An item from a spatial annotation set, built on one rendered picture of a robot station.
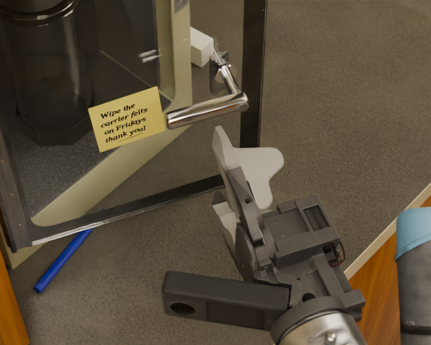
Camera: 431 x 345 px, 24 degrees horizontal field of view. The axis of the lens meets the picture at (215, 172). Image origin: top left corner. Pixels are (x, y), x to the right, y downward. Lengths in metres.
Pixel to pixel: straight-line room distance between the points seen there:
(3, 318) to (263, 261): 0.34
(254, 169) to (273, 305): 0.13
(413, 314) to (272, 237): 0.14
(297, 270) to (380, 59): 0.60
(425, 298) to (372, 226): 0.41
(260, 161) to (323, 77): 0.51
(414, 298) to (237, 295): 0.15
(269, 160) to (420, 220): 0.15
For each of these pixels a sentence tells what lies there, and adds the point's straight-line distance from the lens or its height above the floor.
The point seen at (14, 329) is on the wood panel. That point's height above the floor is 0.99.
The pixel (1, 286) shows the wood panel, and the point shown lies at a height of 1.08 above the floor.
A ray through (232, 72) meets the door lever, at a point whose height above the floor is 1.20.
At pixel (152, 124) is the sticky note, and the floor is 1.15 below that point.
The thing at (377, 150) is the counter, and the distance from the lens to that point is 1.35.
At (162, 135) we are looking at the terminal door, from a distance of 1.11.
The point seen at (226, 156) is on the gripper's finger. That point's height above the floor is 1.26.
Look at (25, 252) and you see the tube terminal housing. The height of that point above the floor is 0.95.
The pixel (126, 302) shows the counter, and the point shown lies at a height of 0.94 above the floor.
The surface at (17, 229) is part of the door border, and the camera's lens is 1.17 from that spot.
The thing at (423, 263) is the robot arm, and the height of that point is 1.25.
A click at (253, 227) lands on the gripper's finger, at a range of 0.89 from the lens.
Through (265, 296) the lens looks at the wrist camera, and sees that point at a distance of 0.89.
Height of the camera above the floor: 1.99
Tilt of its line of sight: 53 degrees down
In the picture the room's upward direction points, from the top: straight up
